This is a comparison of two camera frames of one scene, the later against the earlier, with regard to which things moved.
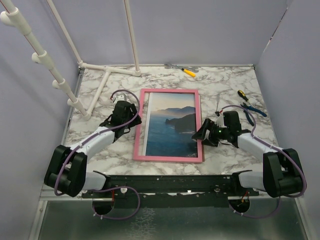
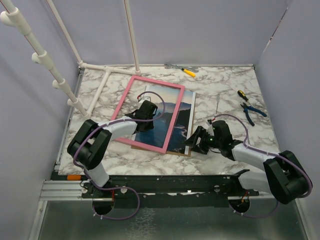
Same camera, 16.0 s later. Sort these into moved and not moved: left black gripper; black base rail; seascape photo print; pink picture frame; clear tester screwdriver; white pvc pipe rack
Moved: pink picture frame; left black gripper
Not moved: seascape photo print; black base rail; white pvc pipe rack; clear tester screwdriver
